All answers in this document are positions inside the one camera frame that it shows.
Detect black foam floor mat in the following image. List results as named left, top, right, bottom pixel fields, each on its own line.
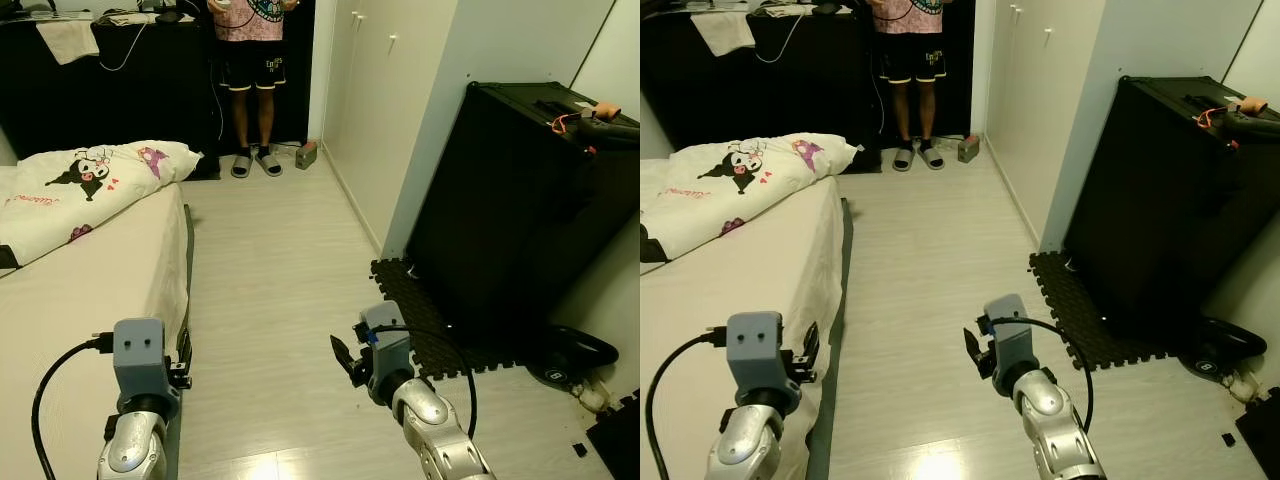
left=1030, top=250, right=1191, bottom=373
left=370, top=258, right=531, bottom=379

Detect beige bed mattress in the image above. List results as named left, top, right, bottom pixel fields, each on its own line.
left=640, top=180, right=846, bottom=480
left=0, top=185, right=191, bottom=480

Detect cream cartoon print blanket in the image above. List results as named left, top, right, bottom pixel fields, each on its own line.
left=0, top=140, right=204, bottom=269
left=640, top=133, right=861, bottom=263

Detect black foam mat piece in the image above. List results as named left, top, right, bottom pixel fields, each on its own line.
left=1238, top=385, right=1280, bottom=473
left=590, top=390, right=641, bottom=480

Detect black round floor device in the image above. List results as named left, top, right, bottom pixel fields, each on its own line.
left=1180, top=315, right=1269, bottom=381
left=530, top=322, right=619, bottom=386

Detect tall black cabinet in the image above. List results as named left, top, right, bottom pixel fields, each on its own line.
left=405, top=82, right=641, bottom=351
left=1062, top=75, right=1280, bottom=341

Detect white wardrobe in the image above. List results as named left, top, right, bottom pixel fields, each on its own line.
left=320, top=0, right=616, bottom=263
left=985, top=0, right=1271, bottom=253

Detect black dresser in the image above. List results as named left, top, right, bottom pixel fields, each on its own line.
left=640, top=0, right=976, bottom=173
left=0, top=5, right=316, bottom=166

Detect white towel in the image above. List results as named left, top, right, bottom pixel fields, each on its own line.
left=690, top=12, right=756, bottom=58
left=35, top=20, right=101, bottom=66

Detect person in pink shirt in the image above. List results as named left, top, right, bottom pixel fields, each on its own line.
left=870, top=0, right=956, bottom=173
left=207, top=0, right=301, bottom=179

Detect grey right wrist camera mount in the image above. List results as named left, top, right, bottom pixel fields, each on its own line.
left=360, top=302, right=413, bottom=386
left=985, top=293, right=1036, bottom=376

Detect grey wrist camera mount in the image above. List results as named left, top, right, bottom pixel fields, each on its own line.
left=112, top=318, right=169, bottom=401
left=985, top=293, right=1036, bottom=376
left=360, top=302, right=413, bottom=386
left=727, top=312, right=786, bottom=396

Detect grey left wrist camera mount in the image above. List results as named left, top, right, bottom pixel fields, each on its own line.
left=112, top=318, right=169, bottom=401
left=727, top=312, right=786, bottom=396

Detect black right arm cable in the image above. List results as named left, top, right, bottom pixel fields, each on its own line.
left=990, top=315, right=1093, bottom=431
left=365, top=322, right=479, bottom=441

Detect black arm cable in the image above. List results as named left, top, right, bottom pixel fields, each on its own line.
left=990, top=315, right=1093, bottom=431
left=32, top=335, right=116, bottom=480
left=645, top=330, right=731, bottom=480
left=365, top=322, right=479, bottom=441

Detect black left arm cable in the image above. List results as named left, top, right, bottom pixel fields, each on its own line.
left=645, top=330, right=731, bottom=480
left=32, top=335, right=116, bottom=480

